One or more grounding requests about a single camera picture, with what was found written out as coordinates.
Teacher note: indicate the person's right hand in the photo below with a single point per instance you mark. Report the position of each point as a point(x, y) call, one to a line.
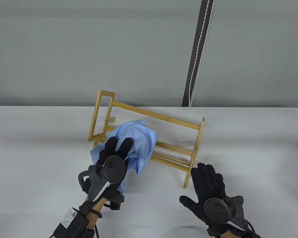
point(208, 186)

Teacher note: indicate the person's left hand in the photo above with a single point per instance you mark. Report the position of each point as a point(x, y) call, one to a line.
point(111, 146)

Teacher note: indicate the light blue long-sleeve shirt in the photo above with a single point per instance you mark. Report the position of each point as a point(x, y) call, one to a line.
point(139, 138)

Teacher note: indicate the wooden book rack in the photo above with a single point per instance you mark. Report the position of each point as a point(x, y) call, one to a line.
point(164, 116)

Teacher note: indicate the person's left forearm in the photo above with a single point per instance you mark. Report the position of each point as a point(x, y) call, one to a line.
point(95, 222)

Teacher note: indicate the person's right forearm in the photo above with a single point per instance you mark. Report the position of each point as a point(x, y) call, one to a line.
point(229, 234)

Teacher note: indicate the grey disc hand tracker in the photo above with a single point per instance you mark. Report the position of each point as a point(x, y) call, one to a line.
point(114, 168)
point(217, 209)

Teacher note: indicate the black power pack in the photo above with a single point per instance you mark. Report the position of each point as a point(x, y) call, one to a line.
point(70, 222)

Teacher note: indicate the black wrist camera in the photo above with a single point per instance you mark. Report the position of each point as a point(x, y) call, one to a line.
point(216, 233)
point(115, 201)

